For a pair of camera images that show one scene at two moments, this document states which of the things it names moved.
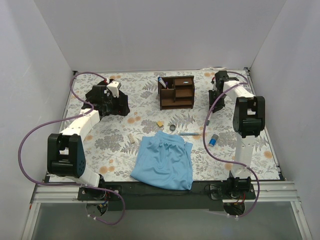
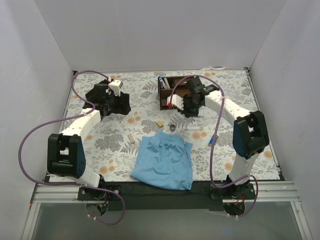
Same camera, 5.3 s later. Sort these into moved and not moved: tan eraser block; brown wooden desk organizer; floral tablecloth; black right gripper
Moved: black right gripper
Not moved: floral tablecloth; brown wooden desk organizer; tan eraser block
